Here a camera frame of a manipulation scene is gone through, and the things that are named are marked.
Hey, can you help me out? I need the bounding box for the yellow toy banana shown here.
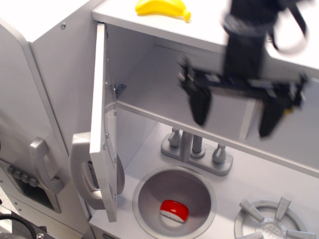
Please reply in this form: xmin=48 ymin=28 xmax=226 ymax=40
xmin=135 ymin=0 xmax=191 ymax=21

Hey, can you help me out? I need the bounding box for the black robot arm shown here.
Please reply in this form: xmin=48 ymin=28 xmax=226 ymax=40
xmin=179 ymin=0 xmax=308 ymax=137

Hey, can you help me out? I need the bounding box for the black braided cable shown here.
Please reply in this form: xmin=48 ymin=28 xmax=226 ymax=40
xmin=0 ymin=214 xmax=40 ymax=239

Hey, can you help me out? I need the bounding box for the grey toy stove burner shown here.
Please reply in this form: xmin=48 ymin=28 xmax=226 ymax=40
xmin=234 ymin=197 xmax=317 ymax=239

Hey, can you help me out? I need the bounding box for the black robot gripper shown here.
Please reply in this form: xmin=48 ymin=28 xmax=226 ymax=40
xmin=179 ymin=9 xmax=307 ymax=137

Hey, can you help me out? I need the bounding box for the red white toy sushi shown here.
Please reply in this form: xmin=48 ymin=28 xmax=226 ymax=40
xmin=159 ymin=200 xmax=189 ymax=223

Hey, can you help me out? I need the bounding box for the yellow toy lemon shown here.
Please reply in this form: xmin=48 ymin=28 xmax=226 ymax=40
xmin=284 ymin=108 xmax=294 ymax=115

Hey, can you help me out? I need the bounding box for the grey toy faucet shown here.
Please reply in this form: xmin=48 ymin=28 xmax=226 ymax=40
xmin=161 ymin=127 xmax=233 ymax=176

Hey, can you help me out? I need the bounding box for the white toy kitchen cabinet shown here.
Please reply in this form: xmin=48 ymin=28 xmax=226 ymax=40
xmin=0 ymin=0 xmax=319 ymax=239

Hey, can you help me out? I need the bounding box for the white toy microwave door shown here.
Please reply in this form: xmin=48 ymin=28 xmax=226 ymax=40
xmin=69 ymin=22 xmax=125 ymax=222

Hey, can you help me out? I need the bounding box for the grey toy ice dispenser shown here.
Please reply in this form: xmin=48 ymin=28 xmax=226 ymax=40
xmin=6 ymin=165 xmax=61 ymax=214

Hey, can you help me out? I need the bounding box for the silver toy sink bowl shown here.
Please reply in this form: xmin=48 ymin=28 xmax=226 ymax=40
xmin=132 ymin=166 xmax=217 ymax=239

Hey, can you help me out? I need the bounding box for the grey toy fridge door handle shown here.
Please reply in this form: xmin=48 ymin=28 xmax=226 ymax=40
xmin=29 ymin=137 xmax=64 ymax=194

